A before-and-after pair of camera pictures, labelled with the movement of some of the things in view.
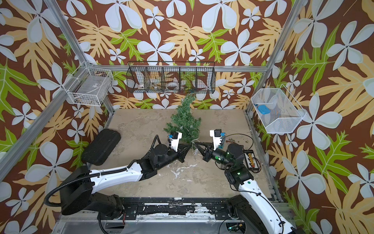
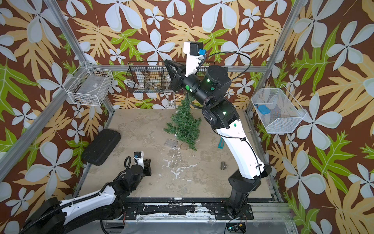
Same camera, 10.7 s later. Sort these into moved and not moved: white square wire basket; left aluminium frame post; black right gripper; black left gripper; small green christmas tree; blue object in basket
Moved: black left gripper; black right gripper
Not moved: white square wire basket; blue object in basket; left aluminium frame post; small green christmas tree
